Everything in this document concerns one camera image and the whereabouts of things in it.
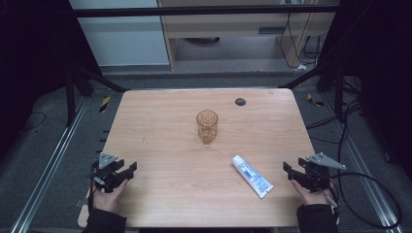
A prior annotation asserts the amber glass cup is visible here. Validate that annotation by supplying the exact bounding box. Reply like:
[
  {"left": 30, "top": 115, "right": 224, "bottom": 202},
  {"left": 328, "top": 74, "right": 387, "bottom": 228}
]
[{"left": 195, "top": 109, "right": 220, "bottom": 146}]

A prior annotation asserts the black floor cable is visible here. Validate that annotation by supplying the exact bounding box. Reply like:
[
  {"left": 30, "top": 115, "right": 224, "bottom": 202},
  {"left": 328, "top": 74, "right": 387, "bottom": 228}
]
[
  {"left": 18, "top": 111, "right": 48, "bottom": 133},
  {"left": 305, "top": 100, "right": 362, "bottom": 145}
]

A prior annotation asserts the black metal stand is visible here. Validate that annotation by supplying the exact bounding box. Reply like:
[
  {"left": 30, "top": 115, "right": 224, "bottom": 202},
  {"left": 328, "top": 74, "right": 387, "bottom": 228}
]
[
  {"left": 277, "top": 59, "right": 346, "bottom": 124},
  {"left": 63, "top": 61, "right": 130, "bottom": 128}
]

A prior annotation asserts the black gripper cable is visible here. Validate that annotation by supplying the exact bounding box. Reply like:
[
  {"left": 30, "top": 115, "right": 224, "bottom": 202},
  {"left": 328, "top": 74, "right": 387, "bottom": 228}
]
[{"left": 328, "top": 172, "right": 403, "bottom": 230}]

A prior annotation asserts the light wooden desk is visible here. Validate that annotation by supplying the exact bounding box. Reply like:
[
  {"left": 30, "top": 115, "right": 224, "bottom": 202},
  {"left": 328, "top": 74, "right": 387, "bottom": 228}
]
[{"left": 156, "top": 0, "right": 341, "bottom": 72}]

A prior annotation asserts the black horizontal frame bar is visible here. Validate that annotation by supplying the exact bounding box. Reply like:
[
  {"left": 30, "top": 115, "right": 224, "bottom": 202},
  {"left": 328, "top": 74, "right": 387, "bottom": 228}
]
[{"left": 71, "top": 4, "right": 341, "bottom": 18}]

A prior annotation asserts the person's right hand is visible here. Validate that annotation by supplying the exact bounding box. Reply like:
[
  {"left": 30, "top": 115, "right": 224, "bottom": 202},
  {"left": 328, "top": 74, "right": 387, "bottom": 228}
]
[{"left": 290, "top": 179, "right": 334, "bottom": 207}]

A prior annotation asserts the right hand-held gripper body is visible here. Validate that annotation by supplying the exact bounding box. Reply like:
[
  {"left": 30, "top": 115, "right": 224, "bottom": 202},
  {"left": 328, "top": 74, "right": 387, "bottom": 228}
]
[{"left": 297, "top": 151, "right": 347, "bottom": 192}]

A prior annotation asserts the white toothpaste tube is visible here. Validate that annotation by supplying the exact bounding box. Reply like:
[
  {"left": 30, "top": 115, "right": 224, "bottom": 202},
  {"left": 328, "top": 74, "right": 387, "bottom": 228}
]
[{"left": 230, "top": 154, "right": 275, "bottom": 200}]

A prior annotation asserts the aluminium floor rail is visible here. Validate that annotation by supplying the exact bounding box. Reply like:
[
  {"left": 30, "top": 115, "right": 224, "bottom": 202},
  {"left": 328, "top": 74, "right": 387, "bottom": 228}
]
[
  {"left": 10, "top": 96, "right": 91, "bottom": 233},
  {"left": 322, "top": 92, "right": 406, "bottom": 233}
]

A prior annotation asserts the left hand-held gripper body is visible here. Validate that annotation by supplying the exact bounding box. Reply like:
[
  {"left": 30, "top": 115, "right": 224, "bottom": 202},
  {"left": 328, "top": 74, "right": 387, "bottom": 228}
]
[{"left": 90, "top": 151, "right": 126, "bottom": 194}]

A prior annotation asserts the black curtain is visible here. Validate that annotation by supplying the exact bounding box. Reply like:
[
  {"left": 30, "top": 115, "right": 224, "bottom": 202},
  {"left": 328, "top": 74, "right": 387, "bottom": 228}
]
[
  {"left": 319, "top": 0, "right": 412, "bottom": 183},
  {"left": 0, "top": 0, "right": 101, "bottom": 163}
]

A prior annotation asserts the person's left hand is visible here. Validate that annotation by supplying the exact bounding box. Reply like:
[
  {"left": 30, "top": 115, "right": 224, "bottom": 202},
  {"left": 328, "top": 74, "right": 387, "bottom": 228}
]
[{"left": 92, "top": 179, "right": 130, "bottom": 214}]

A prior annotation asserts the black hanging cable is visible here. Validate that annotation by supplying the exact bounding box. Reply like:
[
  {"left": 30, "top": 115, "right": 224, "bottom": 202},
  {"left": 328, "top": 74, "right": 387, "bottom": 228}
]
[{"left": 279, "top": 12, "right": 320, "bottom": 70}]

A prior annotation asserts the yellow black floor tape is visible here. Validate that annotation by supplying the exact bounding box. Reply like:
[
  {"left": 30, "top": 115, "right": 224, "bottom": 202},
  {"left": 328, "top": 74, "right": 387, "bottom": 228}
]
[
  {"left": 306, "top": 92, "right": 326, "bottom": 109},
  {"left": 98, "top": 95, "right": 112, "bottom": 115}
]

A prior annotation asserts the white cabinet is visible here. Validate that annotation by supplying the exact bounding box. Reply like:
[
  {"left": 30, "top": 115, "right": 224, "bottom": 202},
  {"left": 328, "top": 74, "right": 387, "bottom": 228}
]
[{"left": 68, "top": 0, "right": 171, "bottom": 68}]

